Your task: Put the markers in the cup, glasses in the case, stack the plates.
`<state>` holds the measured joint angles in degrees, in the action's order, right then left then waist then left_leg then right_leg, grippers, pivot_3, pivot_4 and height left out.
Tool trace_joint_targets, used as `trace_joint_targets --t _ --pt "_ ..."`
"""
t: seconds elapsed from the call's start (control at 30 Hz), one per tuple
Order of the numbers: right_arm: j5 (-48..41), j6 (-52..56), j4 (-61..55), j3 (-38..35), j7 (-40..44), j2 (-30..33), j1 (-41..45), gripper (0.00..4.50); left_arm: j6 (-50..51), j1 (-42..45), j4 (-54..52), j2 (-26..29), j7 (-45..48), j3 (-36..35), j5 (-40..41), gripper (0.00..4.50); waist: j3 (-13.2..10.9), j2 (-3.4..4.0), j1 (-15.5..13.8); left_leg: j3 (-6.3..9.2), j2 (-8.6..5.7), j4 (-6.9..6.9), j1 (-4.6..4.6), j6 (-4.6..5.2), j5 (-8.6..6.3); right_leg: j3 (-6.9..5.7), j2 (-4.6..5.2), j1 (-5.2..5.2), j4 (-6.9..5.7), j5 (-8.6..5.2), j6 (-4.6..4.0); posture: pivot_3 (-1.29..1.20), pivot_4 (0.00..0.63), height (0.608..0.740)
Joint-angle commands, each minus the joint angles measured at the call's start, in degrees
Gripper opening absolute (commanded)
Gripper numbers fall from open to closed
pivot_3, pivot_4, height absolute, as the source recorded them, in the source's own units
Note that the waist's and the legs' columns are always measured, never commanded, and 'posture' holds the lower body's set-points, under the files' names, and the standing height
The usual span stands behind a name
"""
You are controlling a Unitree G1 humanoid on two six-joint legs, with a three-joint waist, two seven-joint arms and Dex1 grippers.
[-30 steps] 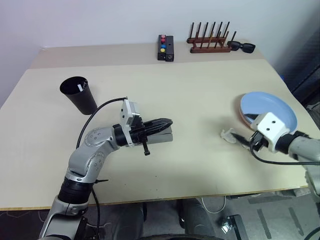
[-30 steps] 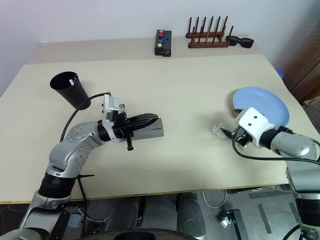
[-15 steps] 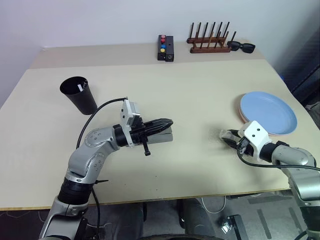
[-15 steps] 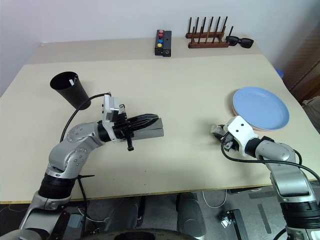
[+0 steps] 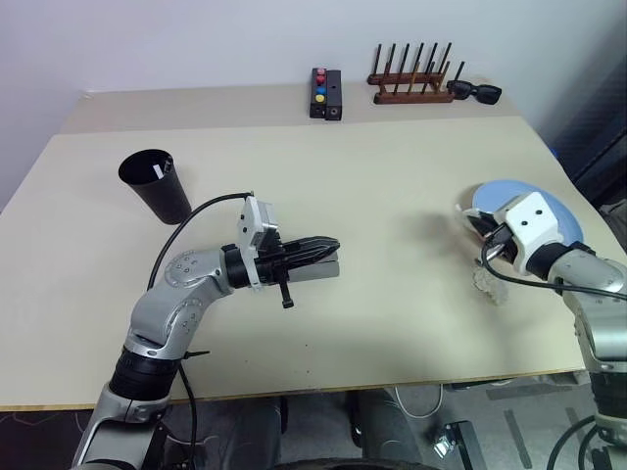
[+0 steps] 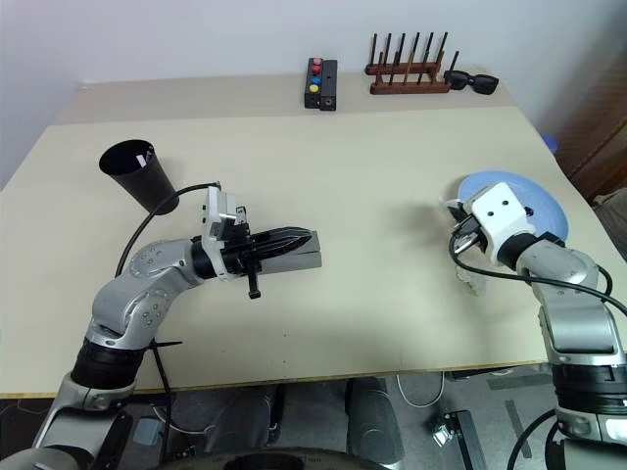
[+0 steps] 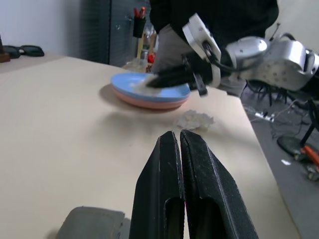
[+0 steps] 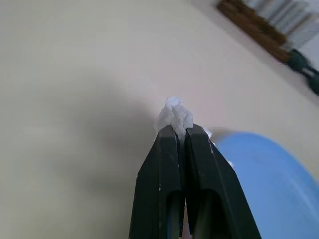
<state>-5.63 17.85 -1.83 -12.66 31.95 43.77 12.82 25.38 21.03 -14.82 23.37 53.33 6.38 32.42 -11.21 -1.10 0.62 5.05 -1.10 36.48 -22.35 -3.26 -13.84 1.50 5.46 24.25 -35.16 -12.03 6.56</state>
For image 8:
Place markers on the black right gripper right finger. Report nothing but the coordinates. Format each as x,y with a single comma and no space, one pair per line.
211,189

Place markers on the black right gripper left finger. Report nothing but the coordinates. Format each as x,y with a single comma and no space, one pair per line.
159,179

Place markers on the white tissue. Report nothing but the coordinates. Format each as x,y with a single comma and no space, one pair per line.
178,117

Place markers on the blue plastic bin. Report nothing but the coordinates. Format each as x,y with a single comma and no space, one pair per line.
274,186

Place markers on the dark green object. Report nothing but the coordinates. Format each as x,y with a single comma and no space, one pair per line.
299,61

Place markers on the brown wooden strip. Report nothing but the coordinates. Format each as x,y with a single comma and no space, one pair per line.
259,27

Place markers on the grey slatted panel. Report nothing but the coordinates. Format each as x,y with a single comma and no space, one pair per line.
289,15

